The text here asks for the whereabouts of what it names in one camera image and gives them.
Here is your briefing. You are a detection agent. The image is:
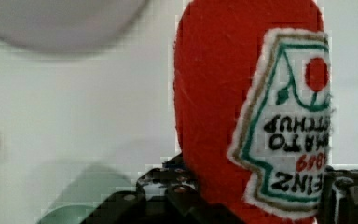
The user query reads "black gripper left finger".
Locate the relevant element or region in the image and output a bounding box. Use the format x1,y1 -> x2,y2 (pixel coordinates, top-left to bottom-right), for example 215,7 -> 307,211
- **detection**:
80,154 -> 245,224

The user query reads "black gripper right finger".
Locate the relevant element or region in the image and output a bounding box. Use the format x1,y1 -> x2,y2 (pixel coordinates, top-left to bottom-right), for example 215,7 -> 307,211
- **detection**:
316,166 -> 358,224

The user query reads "red plush ketchup bottle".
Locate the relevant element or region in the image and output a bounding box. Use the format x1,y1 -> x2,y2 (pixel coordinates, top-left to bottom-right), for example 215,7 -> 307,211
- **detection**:
173,0 -> 331,224

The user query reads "grey oval plate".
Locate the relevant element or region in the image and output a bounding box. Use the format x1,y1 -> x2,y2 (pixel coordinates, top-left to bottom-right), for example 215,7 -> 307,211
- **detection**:
0,0 -> 147,52

